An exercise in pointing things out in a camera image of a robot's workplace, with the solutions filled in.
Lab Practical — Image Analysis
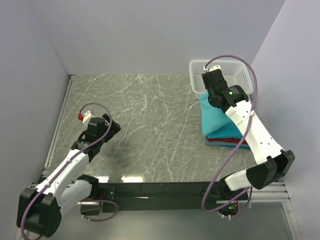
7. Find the folded teal mesh t-shirt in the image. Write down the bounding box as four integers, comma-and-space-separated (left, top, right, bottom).
206, 122, 243, 139

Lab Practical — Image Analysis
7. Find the black base beam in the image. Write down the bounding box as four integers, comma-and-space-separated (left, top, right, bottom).
74, 181, 248, 217

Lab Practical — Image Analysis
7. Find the folded red t-shirt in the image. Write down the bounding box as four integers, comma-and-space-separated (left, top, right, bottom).
205, 136, 241, 144

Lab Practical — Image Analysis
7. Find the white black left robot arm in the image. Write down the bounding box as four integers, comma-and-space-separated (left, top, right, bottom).
16, 112, 121, 238

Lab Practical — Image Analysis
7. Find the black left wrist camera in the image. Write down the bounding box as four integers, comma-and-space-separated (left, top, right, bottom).
87, 117, 107, 137

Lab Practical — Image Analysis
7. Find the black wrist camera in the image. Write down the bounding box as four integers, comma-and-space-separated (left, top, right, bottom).
201, 68, 228, 92
87, 117, 107, 137

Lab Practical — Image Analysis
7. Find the white plastic perforated basket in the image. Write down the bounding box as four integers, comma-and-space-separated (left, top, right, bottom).
189, 59, 254, 99

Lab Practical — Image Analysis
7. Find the aluminium frame rail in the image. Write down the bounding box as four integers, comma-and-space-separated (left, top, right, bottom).
44, 179, 289, 203

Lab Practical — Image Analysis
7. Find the light blue cotton t-shirt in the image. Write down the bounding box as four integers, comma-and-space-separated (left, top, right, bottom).
198, 93, 232, 137

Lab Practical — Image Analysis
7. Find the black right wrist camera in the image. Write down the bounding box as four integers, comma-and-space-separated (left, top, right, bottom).
201, 68, 228, 92

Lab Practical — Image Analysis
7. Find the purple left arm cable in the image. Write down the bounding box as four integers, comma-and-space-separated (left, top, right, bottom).
19, 102, 120, 240

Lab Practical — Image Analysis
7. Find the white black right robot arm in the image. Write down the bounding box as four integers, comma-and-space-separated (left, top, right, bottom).
206, 83, 295, 200

